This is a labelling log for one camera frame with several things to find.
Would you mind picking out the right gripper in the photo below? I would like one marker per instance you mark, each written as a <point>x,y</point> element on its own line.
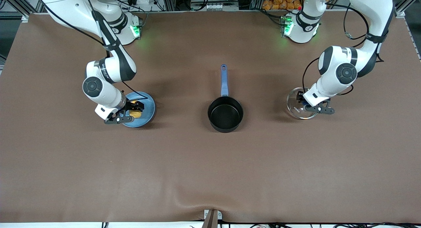
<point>133,106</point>

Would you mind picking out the brown table mat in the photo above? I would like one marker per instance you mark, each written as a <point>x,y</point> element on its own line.
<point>210,172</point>

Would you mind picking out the glass lid with blue knob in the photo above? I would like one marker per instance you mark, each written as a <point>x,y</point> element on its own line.
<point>292,106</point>

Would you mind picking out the yellow potato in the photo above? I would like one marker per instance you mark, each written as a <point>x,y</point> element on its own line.
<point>135,114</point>

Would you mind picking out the metal table edge bracket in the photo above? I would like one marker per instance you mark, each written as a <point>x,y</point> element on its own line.
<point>212,219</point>

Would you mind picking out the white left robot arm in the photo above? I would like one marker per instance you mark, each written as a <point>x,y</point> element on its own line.
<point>345,73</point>

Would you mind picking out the bag of orange snacks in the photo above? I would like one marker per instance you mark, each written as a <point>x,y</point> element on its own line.
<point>276,3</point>

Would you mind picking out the grey aluminium frame post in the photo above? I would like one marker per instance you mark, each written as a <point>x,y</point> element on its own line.
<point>169,1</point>
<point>403,8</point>
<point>16,1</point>

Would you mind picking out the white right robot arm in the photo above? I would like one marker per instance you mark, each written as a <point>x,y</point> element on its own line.
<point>111,67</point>

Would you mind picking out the blue round plate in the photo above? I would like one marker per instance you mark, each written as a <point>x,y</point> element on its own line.
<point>148,115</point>

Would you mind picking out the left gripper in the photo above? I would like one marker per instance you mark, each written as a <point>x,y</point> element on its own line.
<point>300,98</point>

